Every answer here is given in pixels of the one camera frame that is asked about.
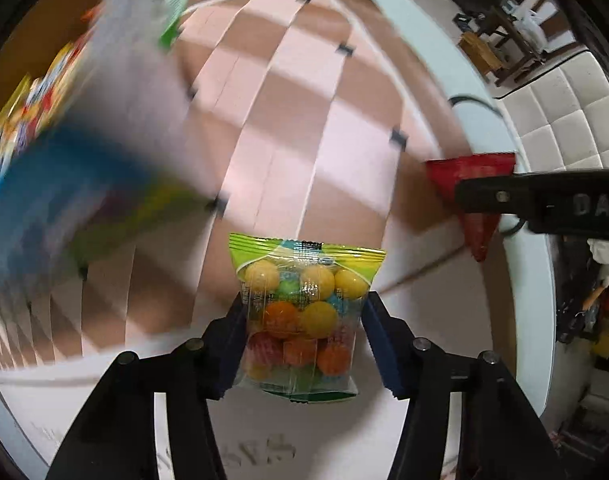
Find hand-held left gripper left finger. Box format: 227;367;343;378
44;292;248;480

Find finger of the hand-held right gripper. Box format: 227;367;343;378
453;174;538;218

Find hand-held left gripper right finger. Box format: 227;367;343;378
361;291;568;480

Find small red snack packet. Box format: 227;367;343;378
425;152;517;262

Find colourful candy ball packet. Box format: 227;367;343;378
228;232;388;405

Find blue printed cardboard box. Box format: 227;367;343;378
0;0;220;306

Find white tufted sofa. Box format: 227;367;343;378
495;45;609;176

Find colourful clutter pile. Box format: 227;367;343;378
555;237;609;376

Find wooden table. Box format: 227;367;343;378
452;0;553;86

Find white plastic bag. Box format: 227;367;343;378
515;7;551;53

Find yellow red snack packet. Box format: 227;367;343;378
0;40;92;181

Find black cable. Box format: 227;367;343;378
447;94;515;128

